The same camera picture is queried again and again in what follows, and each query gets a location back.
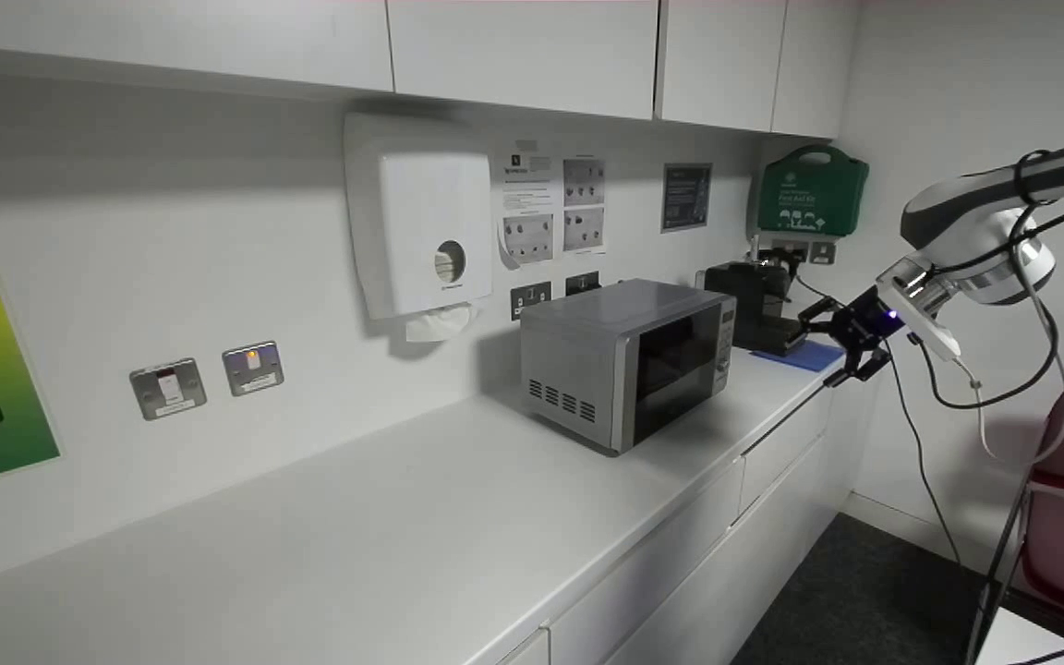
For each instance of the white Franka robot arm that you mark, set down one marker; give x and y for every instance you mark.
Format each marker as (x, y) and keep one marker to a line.
(989, 203)

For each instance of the white base cabinet unit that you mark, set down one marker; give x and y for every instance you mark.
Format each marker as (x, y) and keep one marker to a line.
(692, 576)

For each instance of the white wall cabinet door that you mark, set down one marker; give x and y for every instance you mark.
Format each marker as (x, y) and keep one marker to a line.
(719, 62)
(814, 68)
(517, 49)
(187, 37)

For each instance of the green first aid kit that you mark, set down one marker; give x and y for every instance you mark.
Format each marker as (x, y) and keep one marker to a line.
(810, 191)

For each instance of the steel wall socket with sticker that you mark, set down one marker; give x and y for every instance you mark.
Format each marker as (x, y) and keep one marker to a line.
(251, 368)

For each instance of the white instruction poster with header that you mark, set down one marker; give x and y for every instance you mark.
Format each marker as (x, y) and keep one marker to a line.
(527, 208)

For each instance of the white paper towel dispenser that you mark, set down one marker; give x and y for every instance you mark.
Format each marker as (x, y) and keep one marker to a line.
(425, 225)

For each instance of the blue mat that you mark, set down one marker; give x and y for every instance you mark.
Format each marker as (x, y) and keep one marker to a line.
(801, 357)

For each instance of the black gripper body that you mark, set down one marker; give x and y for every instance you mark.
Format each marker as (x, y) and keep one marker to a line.
(870, 330)

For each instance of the black double wall socket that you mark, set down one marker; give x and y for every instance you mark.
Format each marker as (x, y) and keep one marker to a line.
(530, 301)
(582, 281)

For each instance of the silver microwave oven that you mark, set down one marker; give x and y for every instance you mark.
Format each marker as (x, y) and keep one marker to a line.
(582, 357)

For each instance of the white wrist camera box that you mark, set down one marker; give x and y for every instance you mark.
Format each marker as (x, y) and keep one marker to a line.
(910, 291)

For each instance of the dark framed notice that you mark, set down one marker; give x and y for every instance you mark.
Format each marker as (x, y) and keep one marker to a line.
(684, 197)

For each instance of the white robot mounting platform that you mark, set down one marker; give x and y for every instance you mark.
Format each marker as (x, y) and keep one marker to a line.
(1037, 640)

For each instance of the black coffee machine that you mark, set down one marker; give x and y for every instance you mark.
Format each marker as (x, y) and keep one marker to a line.
(747, 301)

